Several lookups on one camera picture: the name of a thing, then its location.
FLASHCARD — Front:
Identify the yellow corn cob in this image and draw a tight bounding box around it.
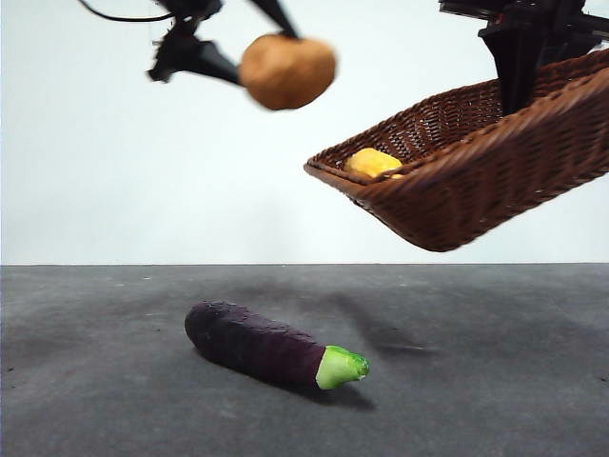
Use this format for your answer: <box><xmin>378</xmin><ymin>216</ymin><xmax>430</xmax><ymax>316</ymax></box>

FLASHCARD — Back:
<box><xmin>344</xmin><ymin>148</ymin><xmax>405</xmax><ymax>185</ymax></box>

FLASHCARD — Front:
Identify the brown potato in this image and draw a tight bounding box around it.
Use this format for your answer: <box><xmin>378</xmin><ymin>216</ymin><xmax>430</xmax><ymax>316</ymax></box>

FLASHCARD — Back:
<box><xmin>237</xmin><ymin>35</ymin><xmax>339</xmax><ymax>112</ymax></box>

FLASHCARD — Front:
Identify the brown woven wicker basket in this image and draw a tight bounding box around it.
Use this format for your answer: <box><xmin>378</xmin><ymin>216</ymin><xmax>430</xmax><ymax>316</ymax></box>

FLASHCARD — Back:
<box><xmin>303</xmin><ymin>47</ymin><xmax>609</xmax><ymax>253</ymax></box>

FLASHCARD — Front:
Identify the black cable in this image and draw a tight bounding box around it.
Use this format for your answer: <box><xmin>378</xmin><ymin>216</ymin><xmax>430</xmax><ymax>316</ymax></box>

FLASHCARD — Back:
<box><xmin>77</xmin><ymin>0</ymin><xmax>175</xmax><ymax>24</ymax></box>

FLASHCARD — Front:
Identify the purple eggplant with green stem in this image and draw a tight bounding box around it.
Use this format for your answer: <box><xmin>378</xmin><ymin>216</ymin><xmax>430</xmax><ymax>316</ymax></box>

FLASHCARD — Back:
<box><xmin>184</xmin><ymin>299</ymin><xmax>371</xmax><ymax>392</ymax></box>

